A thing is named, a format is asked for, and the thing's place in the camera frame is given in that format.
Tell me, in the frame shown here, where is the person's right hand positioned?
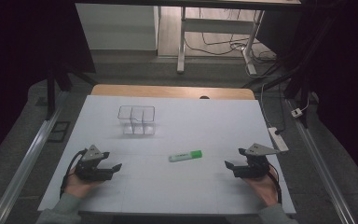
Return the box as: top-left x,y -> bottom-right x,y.
244,165 -> 280,207

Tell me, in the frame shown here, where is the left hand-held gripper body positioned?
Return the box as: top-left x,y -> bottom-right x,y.
74,144 -> 115,183

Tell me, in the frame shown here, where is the clear plastic compartment organizer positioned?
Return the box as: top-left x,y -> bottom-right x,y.
117,105 -> 157,136

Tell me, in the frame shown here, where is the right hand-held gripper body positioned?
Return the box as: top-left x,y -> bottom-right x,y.
233,142 -> 281,179

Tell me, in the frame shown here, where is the black floor cable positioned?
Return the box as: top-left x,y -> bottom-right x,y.
184,8 -> 250,57

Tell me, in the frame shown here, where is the white power strip cable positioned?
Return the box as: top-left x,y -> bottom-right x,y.
259,81 -> 276,129

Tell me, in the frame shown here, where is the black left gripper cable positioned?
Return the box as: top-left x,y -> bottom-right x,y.
59,148 -> 89,199

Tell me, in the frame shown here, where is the white cabinet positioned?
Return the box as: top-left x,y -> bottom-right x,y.
75,3 -> 160,51

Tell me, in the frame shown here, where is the person's left hand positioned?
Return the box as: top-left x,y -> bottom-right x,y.
63,167 -> 106,199

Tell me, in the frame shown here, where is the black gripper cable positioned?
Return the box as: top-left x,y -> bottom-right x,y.
268,167 -> 283,205
59,148 -> 89,199

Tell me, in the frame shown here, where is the green highlighter pen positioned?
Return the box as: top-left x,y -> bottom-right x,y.
168,149 -> 203,163

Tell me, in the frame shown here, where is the white desk frame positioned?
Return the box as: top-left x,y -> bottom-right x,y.
176,6 -> 266,76

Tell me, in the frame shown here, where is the black floor frame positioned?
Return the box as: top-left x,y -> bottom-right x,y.
47,120 -> 72,144

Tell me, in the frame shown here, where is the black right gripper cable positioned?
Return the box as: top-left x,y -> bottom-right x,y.
268,167 -> 283,205

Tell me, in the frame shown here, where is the white power strip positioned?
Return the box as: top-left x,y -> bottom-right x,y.
268,126 -> 290,153

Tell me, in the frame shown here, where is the black metal stand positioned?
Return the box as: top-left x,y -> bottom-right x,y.
44,60 -> 101,121
241,18 -> 339,129

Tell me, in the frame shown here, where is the aluminium rail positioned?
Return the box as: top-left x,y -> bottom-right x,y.
283,98 -> 358,224
0,91 -> 69,224

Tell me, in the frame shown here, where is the white table mat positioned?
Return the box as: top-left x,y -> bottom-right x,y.
37,94 -> 296,217

